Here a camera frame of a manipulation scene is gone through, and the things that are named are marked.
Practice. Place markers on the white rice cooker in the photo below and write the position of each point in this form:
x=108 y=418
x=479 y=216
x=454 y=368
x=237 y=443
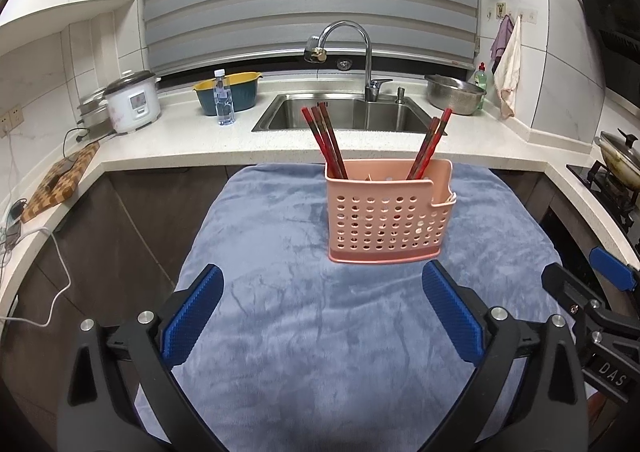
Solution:
x=132 y=104

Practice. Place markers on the chrome gooseneck faucet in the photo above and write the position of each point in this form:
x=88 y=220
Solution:
x=368 y=61

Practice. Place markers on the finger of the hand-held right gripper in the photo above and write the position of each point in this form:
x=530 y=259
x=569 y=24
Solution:
x=612 y=268
x=570 y=284

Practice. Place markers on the wall hook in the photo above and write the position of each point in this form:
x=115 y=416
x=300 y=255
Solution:
x=499 y=11

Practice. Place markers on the clear water bottle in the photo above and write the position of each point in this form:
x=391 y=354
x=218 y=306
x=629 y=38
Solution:
x=224 y=104

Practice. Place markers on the black gas stove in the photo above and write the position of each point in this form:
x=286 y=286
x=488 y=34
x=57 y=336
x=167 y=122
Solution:
x=607 y=192

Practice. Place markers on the white wall socket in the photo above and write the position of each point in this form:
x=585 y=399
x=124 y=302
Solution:
x=532 y=16
x=12 y=117

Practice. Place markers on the stainless steel colander bowl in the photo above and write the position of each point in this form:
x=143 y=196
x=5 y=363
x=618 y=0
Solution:
x=452 y=99

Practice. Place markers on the round metal sink strainer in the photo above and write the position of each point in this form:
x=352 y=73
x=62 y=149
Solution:
x=343 y=64

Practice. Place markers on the purple hanging cloth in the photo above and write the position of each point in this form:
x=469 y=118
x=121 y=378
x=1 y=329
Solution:
x=501 y=39

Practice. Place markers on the wok with glass lid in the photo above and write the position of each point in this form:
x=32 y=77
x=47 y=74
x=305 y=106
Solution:
x=622 y=156

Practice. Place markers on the blue-grey plush blanket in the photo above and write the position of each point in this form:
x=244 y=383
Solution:
x=320 y=332

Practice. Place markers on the green dish soap bottle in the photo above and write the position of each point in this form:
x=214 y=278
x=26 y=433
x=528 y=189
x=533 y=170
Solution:
x=481 y=79

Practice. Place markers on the yellow and green wash basin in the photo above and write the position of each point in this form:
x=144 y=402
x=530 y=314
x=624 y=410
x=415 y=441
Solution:
x=245 y=94

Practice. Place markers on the pink perforated utensil basket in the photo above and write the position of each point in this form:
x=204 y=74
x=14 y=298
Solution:
x=385 y=222

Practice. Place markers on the stainless steel sink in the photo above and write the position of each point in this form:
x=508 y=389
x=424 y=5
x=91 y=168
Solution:
x=300 y=114

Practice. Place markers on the checkered wooden cutting board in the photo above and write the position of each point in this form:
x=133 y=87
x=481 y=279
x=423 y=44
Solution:
x=60 y=182

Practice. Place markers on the black range hood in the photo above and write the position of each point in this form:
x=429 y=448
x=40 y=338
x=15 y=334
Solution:
x=615 y=31

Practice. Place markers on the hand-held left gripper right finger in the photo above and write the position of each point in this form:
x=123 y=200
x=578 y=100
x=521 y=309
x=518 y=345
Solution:
x=452 y=317

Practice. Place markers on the sink soap dispenser pump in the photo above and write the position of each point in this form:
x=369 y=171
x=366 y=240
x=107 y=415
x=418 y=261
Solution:
x=400 y=95

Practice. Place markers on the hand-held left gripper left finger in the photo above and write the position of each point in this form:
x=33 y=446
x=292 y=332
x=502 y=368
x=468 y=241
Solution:
x=195 y=317

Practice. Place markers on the steel steamer pot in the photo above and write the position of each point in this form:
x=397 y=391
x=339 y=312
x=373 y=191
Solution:
x=92 y=119

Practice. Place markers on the white hanging cloth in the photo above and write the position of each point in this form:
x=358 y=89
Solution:
x=507 y=76

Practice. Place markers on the black power adapter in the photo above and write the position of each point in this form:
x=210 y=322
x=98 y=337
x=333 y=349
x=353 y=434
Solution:
x=17 y=209

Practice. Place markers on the dark base cabinet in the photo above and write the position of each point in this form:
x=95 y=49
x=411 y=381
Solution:
x=125 y=232

